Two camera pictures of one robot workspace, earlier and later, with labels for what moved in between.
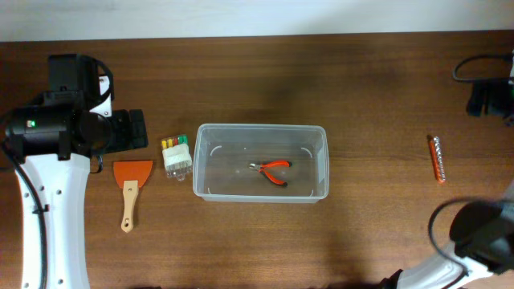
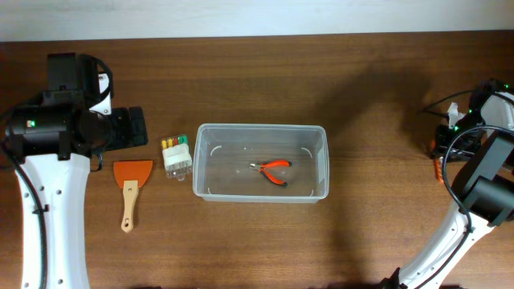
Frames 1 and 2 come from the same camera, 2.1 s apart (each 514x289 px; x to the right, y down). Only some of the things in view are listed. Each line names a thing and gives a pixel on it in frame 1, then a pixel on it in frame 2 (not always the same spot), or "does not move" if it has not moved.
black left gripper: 135,132 does not move
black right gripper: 495,88 → 462,154
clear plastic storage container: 267,163 does not move
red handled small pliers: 279,163 does not move
